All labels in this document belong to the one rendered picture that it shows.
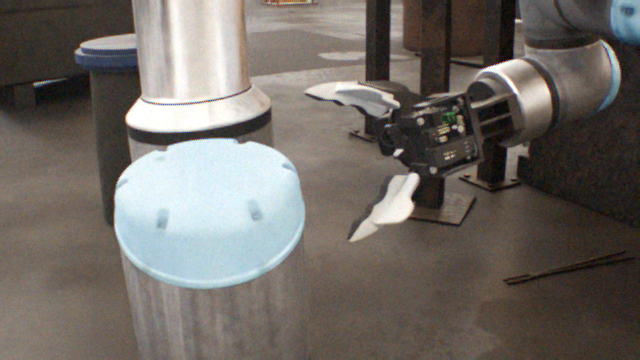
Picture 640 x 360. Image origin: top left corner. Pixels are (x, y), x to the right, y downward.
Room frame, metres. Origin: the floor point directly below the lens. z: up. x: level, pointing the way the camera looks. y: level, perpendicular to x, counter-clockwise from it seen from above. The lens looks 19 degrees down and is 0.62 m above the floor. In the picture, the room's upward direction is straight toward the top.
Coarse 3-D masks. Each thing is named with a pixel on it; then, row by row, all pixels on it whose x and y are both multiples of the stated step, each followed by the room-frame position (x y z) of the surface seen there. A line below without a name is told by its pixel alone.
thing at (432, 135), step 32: (448, 96) 0.63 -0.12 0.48; (480, 96) 0.69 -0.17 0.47; (512, 96) 0.65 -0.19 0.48; (416, 128) 0.63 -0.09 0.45; (448, 128) 0.62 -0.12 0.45; (480, 128) 0.65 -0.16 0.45; (512, 128) 0.64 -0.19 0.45; (416, 160) 0.64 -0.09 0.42; (448, 160) 0.60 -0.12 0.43; (480, 160) 0.61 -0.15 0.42
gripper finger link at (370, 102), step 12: (324, 84) 0.64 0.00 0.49; (336, 84) 0.64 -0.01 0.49; (348, 84) 0.65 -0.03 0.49; (312, 96) 0.63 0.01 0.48; (324, 96) 0.63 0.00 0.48; (336, 96) 0.64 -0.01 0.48; (348, 96) 0.64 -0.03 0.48; (360, 96) 0.64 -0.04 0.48; (372, 96) 0.63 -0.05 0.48; (384, 96) 0.66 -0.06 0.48; (360, 108) 0.65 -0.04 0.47; (372, 108) 0.65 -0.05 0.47; (384, 108) 0.65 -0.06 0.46; (396, 108) 0.65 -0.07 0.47
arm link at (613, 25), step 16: (560, 0) 0.64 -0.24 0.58; (576, 0) 0.59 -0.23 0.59; (592, 0) 0.57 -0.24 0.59; (608, 0) 0.56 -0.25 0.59; (624, 0) 0.54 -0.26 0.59; (560, 16) 0.66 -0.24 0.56; (576, 16) 0.62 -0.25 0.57; (592, 16) 0.59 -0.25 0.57; (608, 16) 0.56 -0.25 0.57; (624, 16) 0.54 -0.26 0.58; (592, 32) 0.62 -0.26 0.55; (608, 32) 0.58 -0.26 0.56; (624, 32) 0.55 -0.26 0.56
